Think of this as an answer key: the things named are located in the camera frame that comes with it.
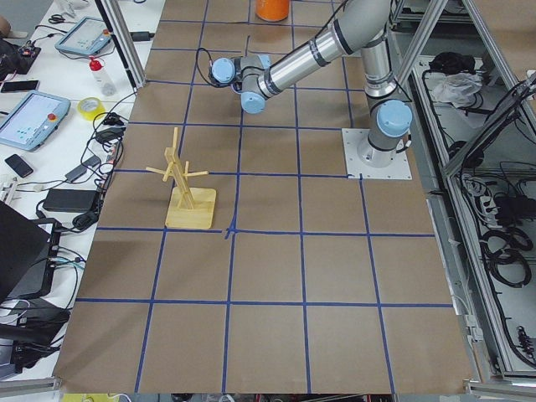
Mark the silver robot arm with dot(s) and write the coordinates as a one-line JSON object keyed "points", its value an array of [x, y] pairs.
{"points": [[360, 28]]}

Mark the wooden cup rack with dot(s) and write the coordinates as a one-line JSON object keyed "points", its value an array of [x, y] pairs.
{"points": [[189, 207]]}

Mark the orange can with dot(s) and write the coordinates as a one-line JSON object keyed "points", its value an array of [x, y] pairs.
{"points": [[272, 10]]}

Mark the yellow tape roll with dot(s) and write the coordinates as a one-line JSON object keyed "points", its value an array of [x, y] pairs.
{"points": [[91, 108]]}

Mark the black power brick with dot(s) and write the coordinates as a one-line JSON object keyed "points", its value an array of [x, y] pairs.
{"points": [[69, 200]]}

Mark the red cap squeeze bottle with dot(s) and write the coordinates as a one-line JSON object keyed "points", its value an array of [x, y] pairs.
{"points": [[103, 80]]}

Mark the crumpled white cloth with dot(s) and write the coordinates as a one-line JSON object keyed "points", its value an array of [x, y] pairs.
{"points": [[459, 89]]}

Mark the upper teach pendant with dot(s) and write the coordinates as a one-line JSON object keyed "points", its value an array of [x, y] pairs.
{"points": [[88, 37]]}

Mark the teach pendant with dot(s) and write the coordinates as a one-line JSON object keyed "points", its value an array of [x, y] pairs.
{"points": [[88, 37], [33, 120]]}

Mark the black monitor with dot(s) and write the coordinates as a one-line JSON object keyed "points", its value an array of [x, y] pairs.
{"points": [[25, 249]]}

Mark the black smartphone lower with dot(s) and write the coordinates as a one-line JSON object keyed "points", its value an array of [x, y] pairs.
{"points": [[19, 166]]}

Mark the black smartphone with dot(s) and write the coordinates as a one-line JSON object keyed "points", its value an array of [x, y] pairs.
{"points": [[19, 166], [19, 86]]}

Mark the lower teach pendant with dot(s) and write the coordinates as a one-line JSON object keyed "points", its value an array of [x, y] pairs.
{"points": [[33, 120]]}

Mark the black smartphone upper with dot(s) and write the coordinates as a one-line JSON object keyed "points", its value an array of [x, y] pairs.
{"points": [[19, 86]]}

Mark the black scissors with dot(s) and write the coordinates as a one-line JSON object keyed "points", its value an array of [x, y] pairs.
{"points": [[58, 18]]}

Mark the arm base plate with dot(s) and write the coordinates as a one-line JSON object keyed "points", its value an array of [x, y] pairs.
{"points": [[365, 162]]}

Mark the aluminium frame post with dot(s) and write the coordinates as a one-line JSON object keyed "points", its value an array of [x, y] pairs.
{"points": [[112, 16]]}

